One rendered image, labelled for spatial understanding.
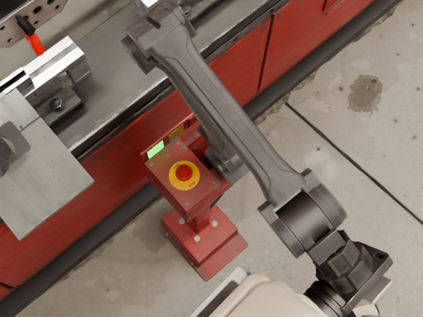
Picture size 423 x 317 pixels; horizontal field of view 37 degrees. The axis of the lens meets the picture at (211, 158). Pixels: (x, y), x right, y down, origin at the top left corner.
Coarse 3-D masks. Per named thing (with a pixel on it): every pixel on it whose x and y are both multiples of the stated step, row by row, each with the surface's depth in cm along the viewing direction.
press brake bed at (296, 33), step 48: (288, 0) 162; (384, 0) 248; (240, 48) 165; (288, 48) 194; (336, 48) 241; (240, 96) 197; (96, 144) 147; (144, 144) 169; (96, 192) 172; (144, 192) 222; (0, 240) 150; (48, 240) 175; (96, 240) 216; (0, 288) 178; (48, 288) 215
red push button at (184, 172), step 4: (184, 164) 146; (180, 168) 145; (184, 168) 145; (188, 168) 145; (176, 172) 145; (180, 172) 145; (184, 172) 145; (188, 172) 145; (192, 172) 145; (176, 176) 145; (180, 176) 145; (184, 176) 145; (188, 176) 145; (180, 180) 145; (184, 180) 145
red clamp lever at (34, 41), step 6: (18, 18) 107; (24, 18) 107; (18, 24) 107; (24, 24) 107; (30, 24) 107; (24, 30) 107; (30, 30) 107; (30, 36) 110; (36, 36) 110; (30, 42) 111; (36, 42) 111; (36, 48) 113; (42, 48) 114
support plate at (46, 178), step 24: (24, 120) 128; (48, 144) 126; (24, 168) 125; (48, 168) 125; (72, 168) 125; (0, 192) 123; (24, 192) 123; (48, 192) 123; (72, 192) 123; (24, 216) 122; (48, 216) 122
